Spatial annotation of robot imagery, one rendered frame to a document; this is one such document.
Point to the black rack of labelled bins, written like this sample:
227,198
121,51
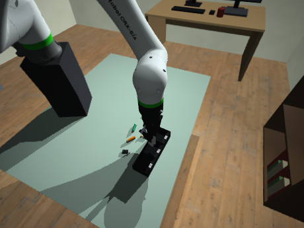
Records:
149,155

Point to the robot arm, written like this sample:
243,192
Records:
23,27

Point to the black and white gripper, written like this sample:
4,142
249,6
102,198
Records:
152,125

